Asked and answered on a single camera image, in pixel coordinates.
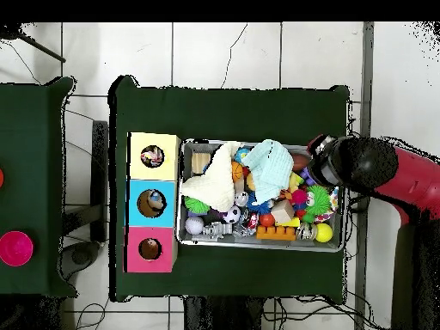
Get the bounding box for mint waffle cloth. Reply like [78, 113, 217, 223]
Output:
[240, 138, 295, 204]

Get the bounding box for cream waffle cloth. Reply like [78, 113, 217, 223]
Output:
[180, 140, 243, 213]

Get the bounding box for green spiky ball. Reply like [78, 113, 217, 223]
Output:
[302, 185, 336, 223]
[183, 195, 211, 214]

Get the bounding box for multicoloured patterned cloth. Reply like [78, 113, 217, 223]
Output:
[140, 145, 165, 168]

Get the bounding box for shallow clear mesh bin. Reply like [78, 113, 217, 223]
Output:
[177, 139, 348, 254]

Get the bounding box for wooden box with three holes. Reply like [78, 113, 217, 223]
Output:
[123, 131, 181, 274]

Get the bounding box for red spiky ball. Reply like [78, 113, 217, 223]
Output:
[288, 188, 309, 207]

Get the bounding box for yellow ball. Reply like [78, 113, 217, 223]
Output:
[314, 223, 334, 243]

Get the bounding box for orange toy brick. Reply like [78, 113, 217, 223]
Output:
[255, 225, 298, 241]

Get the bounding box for small soccer ball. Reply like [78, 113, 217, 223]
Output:
[223, 205, 241, 224]

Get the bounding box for grey toy robot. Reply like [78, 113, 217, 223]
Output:
[201, 221, 235, 241]

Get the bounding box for white baseball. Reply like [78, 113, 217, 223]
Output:
[184, 215, 205, 236]

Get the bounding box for grey round base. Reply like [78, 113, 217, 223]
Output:
[61, 240, 101, 279]

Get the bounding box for green cloth side table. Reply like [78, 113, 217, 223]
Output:
[0, 76, 76, 298]

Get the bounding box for pink round disc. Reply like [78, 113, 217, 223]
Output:
[0, 230, 34, 268]

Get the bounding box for black stand pole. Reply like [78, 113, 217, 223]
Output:
[0, 23, 68, 64]

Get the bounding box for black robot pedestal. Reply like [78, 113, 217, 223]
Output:
[182, 296, 266, 330]

